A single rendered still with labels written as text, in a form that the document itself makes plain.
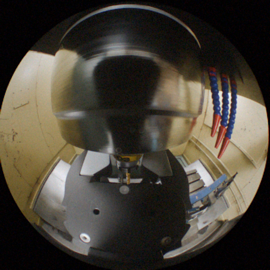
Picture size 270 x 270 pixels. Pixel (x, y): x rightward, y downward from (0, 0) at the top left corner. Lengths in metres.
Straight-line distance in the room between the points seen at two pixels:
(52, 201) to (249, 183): 1.90
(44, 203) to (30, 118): 0.88
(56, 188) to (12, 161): 0.61
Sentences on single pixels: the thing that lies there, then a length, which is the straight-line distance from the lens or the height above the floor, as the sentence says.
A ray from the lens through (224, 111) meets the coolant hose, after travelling 0.17.
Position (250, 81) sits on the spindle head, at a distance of 0.22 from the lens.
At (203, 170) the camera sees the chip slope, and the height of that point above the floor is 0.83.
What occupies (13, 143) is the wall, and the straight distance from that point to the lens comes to 1.01.
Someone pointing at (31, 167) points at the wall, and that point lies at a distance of 1.09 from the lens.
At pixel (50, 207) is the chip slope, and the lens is 1.13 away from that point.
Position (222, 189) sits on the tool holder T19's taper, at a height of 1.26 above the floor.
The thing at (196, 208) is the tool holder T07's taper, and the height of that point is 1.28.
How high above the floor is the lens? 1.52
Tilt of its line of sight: 28 degrees down
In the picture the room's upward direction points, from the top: 2 degrees clockwise
